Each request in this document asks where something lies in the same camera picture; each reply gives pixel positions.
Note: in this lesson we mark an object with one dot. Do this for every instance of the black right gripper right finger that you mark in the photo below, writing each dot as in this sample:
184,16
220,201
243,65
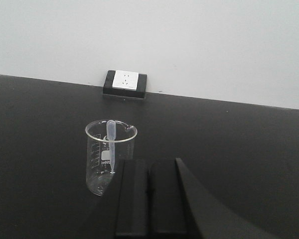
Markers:
166,208

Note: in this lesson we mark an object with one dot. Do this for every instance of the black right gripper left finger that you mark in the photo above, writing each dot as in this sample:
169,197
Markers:
132,220

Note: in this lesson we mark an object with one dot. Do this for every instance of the glass beaker with pipette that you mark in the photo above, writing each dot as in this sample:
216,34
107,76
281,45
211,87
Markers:
98,169

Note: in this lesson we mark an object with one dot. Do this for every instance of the clear plastic pipette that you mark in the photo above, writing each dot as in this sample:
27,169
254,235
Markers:
111,136

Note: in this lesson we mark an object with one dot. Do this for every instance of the white socket on black base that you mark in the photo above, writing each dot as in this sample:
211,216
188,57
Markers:
125,84

